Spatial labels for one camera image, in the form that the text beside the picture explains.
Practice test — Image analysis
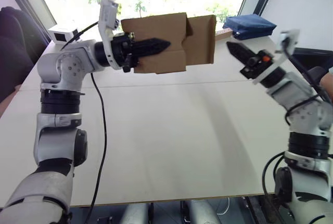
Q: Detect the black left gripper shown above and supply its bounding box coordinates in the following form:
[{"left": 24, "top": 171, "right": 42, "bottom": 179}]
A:
[{"left": 111, "top": 32, "right": 171, "bottom": 73}]

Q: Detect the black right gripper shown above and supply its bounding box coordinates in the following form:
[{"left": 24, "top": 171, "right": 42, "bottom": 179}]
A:
[{"left": 226, "top": 41, "right": 275, "bottom": 80}]

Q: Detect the small brown cardboard box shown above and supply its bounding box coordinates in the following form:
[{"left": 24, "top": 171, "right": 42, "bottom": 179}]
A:
[{"left": 121, "top": 12, "right": 217, "bottom": 75}]

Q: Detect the small white box device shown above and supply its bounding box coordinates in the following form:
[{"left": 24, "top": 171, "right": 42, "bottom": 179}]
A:
[{"left": 48, "top": 24, "right": 80, "bottom": 45}]

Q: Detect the beige perforated strip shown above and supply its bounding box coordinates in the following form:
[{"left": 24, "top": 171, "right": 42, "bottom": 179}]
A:
[{"left": 215, "top": 28, "right": 232, "bottom": 41}]

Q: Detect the folded blue cloth bag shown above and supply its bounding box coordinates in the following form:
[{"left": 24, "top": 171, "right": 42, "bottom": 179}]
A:
[{"left": 223, "top": 14, "right": 277, "bottom": 41}]

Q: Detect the black flat panel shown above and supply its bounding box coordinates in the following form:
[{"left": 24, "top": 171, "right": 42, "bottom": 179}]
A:
[{"left": 291, "top": 47, "right": 333, "bottom": 79}]

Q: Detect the dark upholstered chair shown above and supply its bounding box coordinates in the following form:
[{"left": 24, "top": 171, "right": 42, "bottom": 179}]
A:
[{"left": 0, "top": 6, "right": 50, "bottom": 104}]

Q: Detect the silver rounded robot leg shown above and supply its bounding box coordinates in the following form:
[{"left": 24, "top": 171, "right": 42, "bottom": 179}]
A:
[
  {"left": 119, "top": 203, "right": 154, "bottom": 224},
  {"left": 187, "top": 200, "right": 223, "bottom": 224}
]

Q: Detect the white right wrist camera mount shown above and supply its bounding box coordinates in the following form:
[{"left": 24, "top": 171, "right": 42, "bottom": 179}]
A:
[{"left": 251, "top": 29, "right": 300, "bottom": 85}]

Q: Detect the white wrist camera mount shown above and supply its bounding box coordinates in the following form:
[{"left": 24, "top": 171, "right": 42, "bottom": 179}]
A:
[
  {"left": 98, "top": 0, "right": 123, "bottom": 69},
  {"left": 251, "top": 29, "right": 300, "bottom": 85}
]

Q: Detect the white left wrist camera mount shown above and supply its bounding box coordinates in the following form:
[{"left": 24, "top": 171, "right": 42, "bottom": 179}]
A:
[{"left": 98, "top": 0, "right": 123, "bottom": 69}]

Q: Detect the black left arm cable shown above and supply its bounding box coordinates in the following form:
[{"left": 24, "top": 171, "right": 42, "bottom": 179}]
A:
[{"left": 61, "top": 20, "right": 108, "bottom": 224}]

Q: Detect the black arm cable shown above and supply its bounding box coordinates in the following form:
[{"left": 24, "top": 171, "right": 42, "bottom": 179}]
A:
[
  {"left": 261, "top": 36, "right": 329, "bottom": 204},
  {"left": 61, "top": 20, "right": 108, "bottom": 224}
]

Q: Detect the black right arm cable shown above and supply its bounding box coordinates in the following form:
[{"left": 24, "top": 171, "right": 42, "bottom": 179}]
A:
[{"left": 261, "top": 36, "right": 329, "bottom": 204}]

